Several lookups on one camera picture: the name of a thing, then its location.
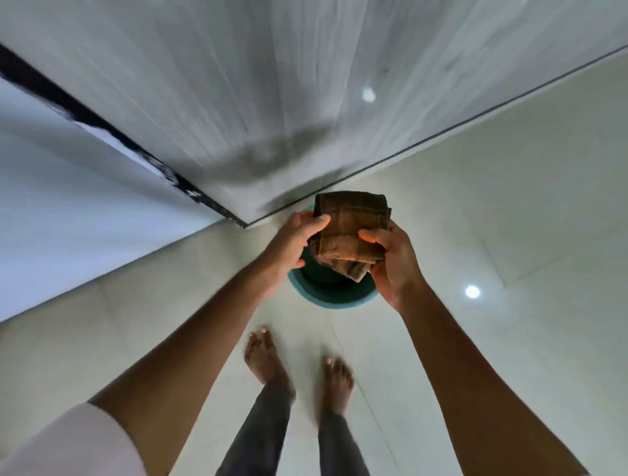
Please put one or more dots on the dark grey trousers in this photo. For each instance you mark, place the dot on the dark grey trousers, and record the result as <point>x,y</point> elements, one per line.
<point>289,436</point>

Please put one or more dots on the black door frame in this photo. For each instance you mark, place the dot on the black door frame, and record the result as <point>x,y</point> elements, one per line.
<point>122,140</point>

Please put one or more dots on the person's foot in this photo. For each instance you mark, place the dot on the person's foot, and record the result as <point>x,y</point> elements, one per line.
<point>337,387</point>
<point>265,358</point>

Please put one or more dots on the person's right hand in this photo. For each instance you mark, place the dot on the person's right hand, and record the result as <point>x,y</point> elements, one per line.
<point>397,267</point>

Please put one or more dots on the person's right thumb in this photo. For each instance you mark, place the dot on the person's right thumb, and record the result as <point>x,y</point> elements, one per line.
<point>372,236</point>

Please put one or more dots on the person's left hand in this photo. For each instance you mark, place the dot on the person's left hand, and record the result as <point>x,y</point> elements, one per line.
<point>287,245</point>

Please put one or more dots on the person's left forearm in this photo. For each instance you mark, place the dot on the person's left forearm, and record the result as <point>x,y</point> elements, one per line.
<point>181,363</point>

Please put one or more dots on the teal plastic bucket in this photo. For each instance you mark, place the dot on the teal plastic bucket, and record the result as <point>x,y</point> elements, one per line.
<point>324,287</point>

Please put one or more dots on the person's left foot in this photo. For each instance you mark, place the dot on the person's left foot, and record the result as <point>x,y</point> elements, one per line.
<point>265,358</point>

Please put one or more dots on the person's right forearm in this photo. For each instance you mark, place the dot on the person's right forearm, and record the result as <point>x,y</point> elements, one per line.
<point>481,387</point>

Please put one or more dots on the person's right foot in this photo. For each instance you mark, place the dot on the person's right foot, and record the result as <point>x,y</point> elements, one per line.
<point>337,387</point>

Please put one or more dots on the white shirt sleeve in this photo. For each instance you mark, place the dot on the white shirt sleeve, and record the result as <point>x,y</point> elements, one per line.
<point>68,446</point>

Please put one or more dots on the person's left thumb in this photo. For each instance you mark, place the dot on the person's left thumb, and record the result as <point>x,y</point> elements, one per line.
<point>318,226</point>

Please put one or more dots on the brown towel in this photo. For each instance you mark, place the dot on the brown towel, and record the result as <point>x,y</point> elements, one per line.
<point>351,230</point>

